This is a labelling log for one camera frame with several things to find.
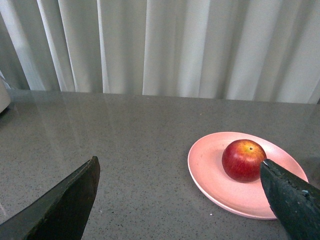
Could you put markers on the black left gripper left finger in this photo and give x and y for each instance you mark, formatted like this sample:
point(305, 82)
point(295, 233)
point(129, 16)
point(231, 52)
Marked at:
point(62, 212)

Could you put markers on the pink plate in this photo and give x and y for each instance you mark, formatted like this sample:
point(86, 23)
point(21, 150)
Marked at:
point(243, 199)

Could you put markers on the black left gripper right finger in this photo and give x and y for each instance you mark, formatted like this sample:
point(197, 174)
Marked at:
point(294, 201)

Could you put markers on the white pleated curtain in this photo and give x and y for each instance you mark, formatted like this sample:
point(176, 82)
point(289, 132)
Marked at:
point(256, 50)

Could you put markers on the red apple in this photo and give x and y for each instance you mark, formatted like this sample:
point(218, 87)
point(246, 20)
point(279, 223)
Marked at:
point(241, 160)

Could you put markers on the white object at table edge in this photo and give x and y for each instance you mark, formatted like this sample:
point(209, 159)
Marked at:
point(5, 99)

